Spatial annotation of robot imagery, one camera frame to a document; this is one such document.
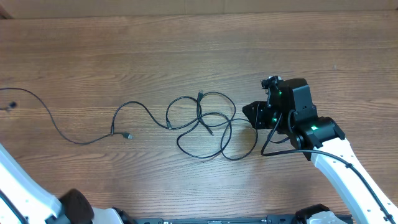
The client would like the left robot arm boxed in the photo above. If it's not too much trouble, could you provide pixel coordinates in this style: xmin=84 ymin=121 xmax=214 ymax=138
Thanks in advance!
xmin=1 ymin=147 xmax=133 ymax=224

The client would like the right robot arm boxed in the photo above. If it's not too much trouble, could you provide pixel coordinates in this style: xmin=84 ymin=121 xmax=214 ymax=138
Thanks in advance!
xmin=243 ymin=76 xmax=397 ymax=223

